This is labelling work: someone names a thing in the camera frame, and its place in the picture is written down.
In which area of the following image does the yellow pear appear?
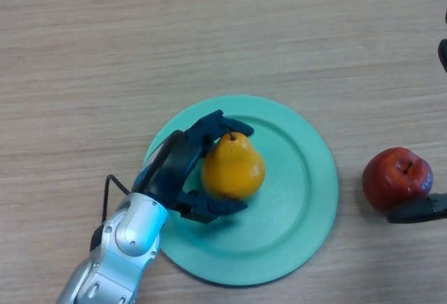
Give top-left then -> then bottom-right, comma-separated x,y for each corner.
200,131 -> 266,200

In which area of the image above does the red apple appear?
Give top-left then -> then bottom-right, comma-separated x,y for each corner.
362,146 -> 434,213

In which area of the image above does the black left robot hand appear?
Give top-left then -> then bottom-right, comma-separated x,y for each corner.
131,109 -> 255,225

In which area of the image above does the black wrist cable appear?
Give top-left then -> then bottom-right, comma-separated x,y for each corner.
100,173 -> 133,223

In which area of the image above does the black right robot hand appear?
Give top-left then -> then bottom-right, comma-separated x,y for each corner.
387,8 -> 447,224

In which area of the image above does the green round plate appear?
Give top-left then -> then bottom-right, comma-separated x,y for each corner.
142,94 -> 339,287

